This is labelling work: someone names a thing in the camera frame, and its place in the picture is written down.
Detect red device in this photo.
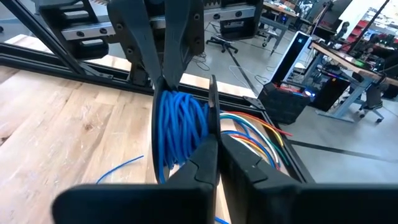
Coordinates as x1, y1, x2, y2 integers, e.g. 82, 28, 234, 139
272, 83, 309, 98

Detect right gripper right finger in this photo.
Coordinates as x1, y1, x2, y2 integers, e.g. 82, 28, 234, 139
221, 133, 398, 224

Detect thin blue cord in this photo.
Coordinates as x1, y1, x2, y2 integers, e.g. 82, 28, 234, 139
95, 90, 230, 224

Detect black computer tower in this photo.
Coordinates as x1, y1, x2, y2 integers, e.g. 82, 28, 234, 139
310, 73, 351, 112

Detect purple network cable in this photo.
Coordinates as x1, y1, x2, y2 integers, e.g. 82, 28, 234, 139
221, 129, 278, 171

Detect wooden top grey desk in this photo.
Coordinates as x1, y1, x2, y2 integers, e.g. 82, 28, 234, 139
309, 39, 398, 124

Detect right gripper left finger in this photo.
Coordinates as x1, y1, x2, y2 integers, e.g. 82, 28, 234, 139
51, 133, 220, 224

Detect orange network cable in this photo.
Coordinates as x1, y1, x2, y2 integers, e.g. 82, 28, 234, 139
221, 110, 294, 138

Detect black office chair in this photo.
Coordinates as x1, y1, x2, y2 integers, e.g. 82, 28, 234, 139
205, 33, 240, 55

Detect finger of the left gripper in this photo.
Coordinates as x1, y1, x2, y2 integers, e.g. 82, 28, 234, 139
106, 0, 165, 91
161, 0, 205, 90

